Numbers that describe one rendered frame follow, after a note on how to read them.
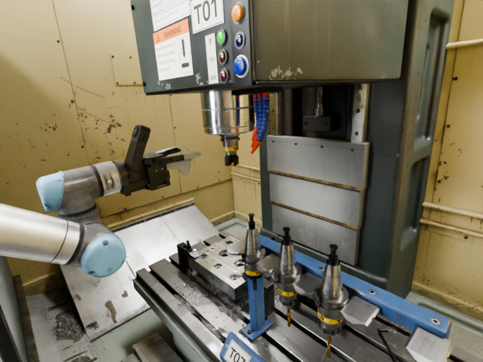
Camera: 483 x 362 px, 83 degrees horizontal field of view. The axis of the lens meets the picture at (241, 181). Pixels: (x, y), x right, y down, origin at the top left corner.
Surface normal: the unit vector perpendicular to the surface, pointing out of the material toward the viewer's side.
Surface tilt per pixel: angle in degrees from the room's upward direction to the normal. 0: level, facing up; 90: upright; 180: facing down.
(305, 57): 90
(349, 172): 90
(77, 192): 90
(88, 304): 24
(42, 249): 101
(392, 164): 90
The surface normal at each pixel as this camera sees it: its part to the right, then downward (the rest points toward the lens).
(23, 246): 0.55, 0.39
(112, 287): 0.22, -0.80
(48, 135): 0.67, 0.18
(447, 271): -0.74, 0.24
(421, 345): -0.06, -0.95
